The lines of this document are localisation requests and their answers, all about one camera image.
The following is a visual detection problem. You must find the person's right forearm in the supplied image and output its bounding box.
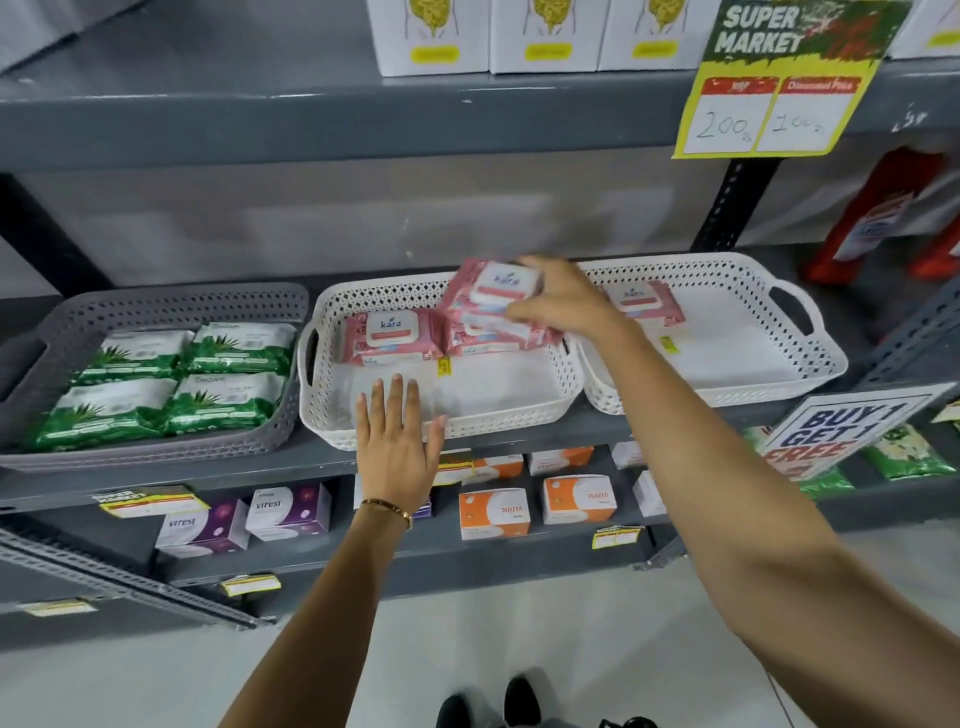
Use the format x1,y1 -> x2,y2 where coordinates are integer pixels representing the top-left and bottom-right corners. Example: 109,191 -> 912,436
582,318 -> 960,728

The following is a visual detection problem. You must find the yellow and green price sign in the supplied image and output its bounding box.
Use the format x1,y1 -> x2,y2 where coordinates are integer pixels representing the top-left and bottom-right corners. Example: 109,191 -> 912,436
672,0 -> 914,160

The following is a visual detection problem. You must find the white box with yellow print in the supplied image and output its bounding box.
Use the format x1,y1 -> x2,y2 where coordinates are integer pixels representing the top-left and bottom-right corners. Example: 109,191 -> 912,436
887,0 -> 960,61
489,0 -> 609,75
597,0 -> 723,72
365,0 -> 492,78

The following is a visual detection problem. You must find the grey perforated plastic basket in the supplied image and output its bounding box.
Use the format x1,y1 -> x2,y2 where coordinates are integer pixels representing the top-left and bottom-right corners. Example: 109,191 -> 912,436
0,282 -> 311,474

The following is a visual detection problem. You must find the green snack packet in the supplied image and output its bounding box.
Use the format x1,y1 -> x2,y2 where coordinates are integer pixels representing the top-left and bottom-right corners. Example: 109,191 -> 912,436
744,426 -> 857,501
861,423 -> 957,482

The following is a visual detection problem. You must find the person's left hand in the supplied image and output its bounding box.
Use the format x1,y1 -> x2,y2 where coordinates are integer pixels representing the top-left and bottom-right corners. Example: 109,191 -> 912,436
354,374 -> 449,517

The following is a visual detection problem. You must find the white and red offer sign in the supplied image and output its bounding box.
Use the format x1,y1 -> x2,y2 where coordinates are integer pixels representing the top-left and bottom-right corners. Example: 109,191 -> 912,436
757,382 -> 957,483

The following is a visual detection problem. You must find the orange and white box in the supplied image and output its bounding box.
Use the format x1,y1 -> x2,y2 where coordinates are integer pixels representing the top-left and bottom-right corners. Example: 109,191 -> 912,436
471,454 -> 526,486
458,487 -> 533,542
541,474 -> 618,526
528,446 -> 596,477

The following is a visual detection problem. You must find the gold bracelet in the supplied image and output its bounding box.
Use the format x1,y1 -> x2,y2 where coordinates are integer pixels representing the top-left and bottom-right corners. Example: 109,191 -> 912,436
359,497 -> 415,531

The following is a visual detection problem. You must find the person's left forearm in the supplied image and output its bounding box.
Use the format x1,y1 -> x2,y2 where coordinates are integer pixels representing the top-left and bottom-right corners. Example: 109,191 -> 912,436
218,504 -> 418,728

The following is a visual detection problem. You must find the green wet wipes pack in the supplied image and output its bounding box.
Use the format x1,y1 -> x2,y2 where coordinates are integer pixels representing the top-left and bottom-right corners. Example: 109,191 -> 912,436
27,377 -> 179,453
164,372 -> 288,437
183,321 -> 298,377
78,329 -> 196,386

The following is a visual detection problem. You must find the white perforated plastic basket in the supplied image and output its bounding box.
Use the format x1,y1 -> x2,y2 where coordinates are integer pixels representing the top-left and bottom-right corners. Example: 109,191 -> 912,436
576,252 -> 849,417
297,270 -> 585,453

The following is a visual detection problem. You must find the pink wet wipes pack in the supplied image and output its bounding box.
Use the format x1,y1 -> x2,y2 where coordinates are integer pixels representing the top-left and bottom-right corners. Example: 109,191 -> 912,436
602,279 -> 686,329
439,259 -> 544,322
444,315 -> 565,357
342,307 -> 446,368

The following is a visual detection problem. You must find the grey metal shelf rack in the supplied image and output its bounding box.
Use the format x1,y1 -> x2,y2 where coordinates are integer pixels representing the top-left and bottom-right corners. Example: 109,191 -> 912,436
0,0 -> 960,633

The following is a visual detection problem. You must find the person's right hand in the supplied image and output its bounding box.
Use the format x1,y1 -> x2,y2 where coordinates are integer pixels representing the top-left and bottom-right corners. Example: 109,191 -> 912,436
503,254 -> 633,348

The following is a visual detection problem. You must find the red bottle with white label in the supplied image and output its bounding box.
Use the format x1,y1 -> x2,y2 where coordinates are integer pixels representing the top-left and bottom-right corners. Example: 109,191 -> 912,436
804,146 -> 948,287
909,216 -> 960,283

